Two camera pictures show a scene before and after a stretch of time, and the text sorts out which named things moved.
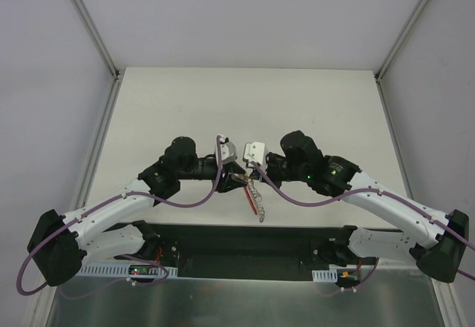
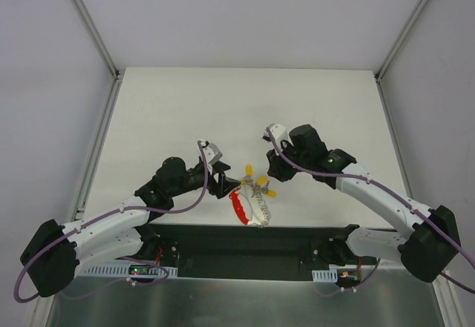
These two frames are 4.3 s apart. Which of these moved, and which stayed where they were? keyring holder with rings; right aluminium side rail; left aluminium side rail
Moved: keyring holder with rings
Stayed: left aluminium side rail; right aluminium side rail
